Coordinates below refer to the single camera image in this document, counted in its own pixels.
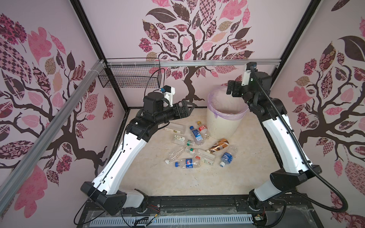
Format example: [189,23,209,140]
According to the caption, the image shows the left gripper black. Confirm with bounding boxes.
[155,100,195,124]

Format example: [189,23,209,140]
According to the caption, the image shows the clear rectangular bottle green label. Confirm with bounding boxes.
[164,123,186,135]

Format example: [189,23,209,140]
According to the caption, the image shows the small clear bottle green cap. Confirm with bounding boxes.
[173,135,195,147]

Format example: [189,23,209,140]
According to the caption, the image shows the clear bottle white cap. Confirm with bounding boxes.
[164,146,185,164]

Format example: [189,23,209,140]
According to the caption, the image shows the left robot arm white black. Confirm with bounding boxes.
[81,92,196,215]

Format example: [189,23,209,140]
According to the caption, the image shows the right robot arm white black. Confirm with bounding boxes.
[226,71,322,210]

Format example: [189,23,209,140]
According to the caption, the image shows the white bin with purple liner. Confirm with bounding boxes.
[206,85,249,139]

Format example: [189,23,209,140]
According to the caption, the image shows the red label yellow cap bottle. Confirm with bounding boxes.
[197,121,211,140]

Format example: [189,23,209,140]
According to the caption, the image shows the clear bottle blue label cap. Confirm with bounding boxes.
[189,126,204,145]

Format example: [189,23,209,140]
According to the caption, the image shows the brown gold coffee bottle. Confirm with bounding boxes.
[207,138,229,154]

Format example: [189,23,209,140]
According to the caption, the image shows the long clear bottle green label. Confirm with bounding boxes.
[185,146,216,166]

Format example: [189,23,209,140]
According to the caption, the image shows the pepsi bottle blue cap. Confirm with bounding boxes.
[174,158,200,169]

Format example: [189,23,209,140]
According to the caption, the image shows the blue label white cap bottle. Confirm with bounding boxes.
[219,146,238,167]

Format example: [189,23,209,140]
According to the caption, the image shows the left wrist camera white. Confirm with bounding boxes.
[161,85,175,107]

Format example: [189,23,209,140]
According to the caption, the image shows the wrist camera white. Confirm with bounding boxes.
[241,62,257,86]
[161,85,175,107]

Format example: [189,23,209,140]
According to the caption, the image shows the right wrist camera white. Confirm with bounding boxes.
[241,62,257,86]

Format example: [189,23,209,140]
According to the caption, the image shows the aluminium rail back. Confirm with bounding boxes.
[107,59,281,67]

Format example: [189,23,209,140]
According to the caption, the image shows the aluminium rail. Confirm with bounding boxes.
[107,59,281,67]
[1,59,105,213]

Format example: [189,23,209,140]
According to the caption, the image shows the black wire basket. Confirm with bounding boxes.
[98,57,164,88]

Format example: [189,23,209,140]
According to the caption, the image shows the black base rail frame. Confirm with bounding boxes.
[76,193,323,228]

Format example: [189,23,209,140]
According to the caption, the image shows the white slotted cable duct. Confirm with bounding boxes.
[89,214,253,228]

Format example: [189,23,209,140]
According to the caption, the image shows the black corrugated cable hose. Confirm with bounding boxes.
[246,62,349,213]

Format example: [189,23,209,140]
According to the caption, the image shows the aluminium rail left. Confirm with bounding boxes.
[1,59,105,213]

